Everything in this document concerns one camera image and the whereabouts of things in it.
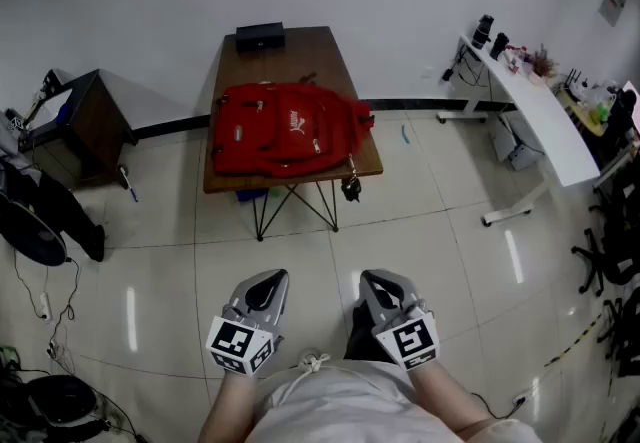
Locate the yellow black floor tape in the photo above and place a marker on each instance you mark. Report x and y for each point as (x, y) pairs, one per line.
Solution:
(575, 338)

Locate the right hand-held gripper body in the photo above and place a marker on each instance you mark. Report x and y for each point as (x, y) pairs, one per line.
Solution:
(412, 338)

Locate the dried flower bunch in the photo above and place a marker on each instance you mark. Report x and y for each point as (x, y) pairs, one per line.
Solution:
(542, 62)

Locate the black box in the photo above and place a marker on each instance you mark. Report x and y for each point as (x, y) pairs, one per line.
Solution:
(260, 38)

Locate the person's left forearm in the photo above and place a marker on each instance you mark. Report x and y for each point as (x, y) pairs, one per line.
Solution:
(230, 406)

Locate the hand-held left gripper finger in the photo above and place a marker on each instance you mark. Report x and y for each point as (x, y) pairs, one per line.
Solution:
(240, 292)
(279, 306)

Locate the black office chair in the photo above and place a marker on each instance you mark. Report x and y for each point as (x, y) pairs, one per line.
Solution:
(610, 251)

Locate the black cup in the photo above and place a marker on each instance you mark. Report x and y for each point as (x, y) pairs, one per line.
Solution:
(498, 46)

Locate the person's white shirt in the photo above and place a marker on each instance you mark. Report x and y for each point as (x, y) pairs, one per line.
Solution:
(350, 406)

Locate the dark wooden cabinet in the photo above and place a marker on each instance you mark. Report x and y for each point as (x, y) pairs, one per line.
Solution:
(95, 121)

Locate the white desk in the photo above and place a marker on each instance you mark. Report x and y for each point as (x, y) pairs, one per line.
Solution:
(540, 116)

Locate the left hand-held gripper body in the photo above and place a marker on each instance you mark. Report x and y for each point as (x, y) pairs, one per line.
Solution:
(235, 341)

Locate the person's black trousers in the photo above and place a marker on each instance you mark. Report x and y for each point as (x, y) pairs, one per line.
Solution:
(362, 336)

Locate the teal strip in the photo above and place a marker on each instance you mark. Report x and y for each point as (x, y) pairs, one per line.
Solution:
(405, 136)

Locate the black router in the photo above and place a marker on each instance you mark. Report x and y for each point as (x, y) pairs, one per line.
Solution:
(574, 81)

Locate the white power strip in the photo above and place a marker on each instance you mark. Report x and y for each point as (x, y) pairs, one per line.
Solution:
(45, 306)

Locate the red backpack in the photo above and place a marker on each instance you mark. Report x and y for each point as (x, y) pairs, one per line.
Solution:
(280, 131)

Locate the black round fan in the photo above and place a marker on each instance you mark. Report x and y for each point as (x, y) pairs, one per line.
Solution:
(35, 243)

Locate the blue bin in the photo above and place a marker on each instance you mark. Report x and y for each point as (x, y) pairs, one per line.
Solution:
(250, 196)

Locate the white box under desk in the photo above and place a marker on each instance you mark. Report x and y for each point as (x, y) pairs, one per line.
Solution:
(517, 151)

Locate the white and blue brush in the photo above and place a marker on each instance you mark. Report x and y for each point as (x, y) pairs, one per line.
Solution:
(127, 183)

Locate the person's right forearm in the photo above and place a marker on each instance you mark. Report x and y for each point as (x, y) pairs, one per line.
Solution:
(445, 396)

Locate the brown wooden table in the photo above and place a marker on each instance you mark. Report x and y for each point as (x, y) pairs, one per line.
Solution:
(300, 56)

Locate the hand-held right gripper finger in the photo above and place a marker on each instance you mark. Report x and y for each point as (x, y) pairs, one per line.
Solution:
(410, 293)
(372, 303)

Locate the black bottle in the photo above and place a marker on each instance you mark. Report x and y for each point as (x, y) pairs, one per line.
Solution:
(483, 31)

